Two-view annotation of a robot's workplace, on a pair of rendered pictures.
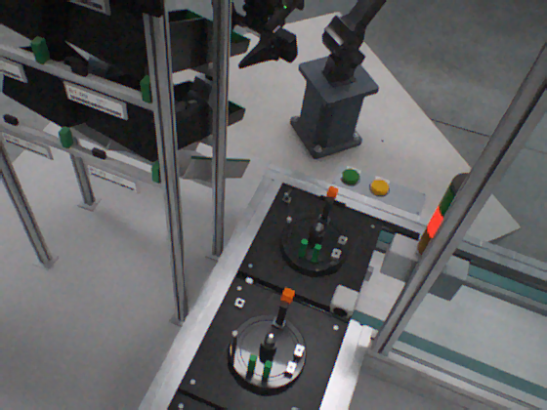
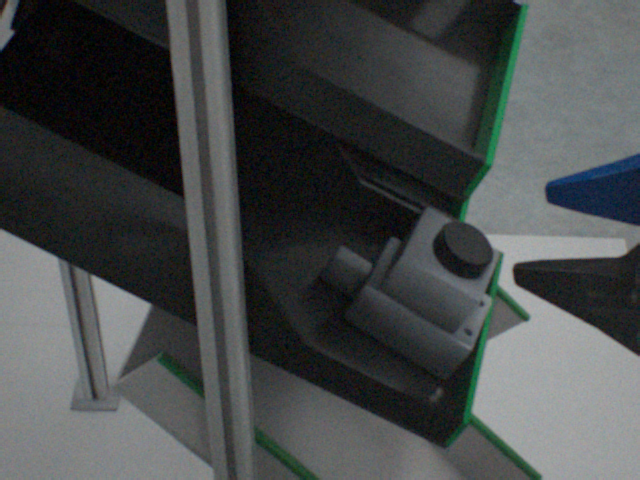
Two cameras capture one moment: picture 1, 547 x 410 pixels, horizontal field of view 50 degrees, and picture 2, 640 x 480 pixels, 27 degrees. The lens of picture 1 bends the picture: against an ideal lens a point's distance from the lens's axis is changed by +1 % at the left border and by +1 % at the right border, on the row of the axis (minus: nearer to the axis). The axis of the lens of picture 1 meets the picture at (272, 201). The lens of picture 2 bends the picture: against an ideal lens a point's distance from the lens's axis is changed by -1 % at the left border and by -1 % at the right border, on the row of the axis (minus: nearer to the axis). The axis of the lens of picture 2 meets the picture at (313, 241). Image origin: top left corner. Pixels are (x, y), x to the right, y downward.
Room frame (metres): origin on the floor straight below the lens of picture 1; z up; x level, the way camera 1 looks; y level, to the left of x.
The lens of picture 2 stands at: (0.63, -0.34, 1.71)
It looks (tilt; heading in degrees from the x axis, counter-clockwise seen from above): 41 degrees down; 79
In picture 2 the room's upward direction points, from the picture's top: 1 degrees counter-clockwise
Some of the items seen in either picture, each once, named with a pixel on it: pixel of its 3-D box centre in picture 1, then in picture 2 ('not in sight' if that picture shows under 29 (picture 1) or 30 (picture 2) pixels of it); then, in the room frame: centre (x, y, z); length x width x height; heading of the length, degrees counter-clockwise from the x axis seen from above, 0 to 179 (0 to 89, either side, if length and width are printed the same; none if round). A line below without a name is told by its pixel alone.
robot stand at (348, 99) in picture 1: (331, 105); not in sight; (1.09, -0.11, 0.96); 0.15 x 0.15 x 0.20; 33
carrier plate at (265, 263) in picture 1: (313, 247); not in sight; (0.66, -0.10, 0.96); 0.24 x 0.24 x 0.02; 75
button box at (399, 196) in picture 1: (376, 196); not in sight; (0.84, -0.24, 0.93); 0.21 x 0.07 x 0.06; 75
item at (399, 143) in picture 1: (308, 142); not in sight; (1.06, -0.07, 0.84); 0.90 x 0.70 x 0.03; 33
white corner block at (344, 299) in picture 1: (343, 302); not in sight; (0.54, -0.17, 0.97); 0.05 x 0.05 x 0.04; 75
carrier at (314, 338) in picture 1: (269, 345); not in sight; (0.41, -0.03, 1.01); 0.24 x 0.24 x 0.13; 75
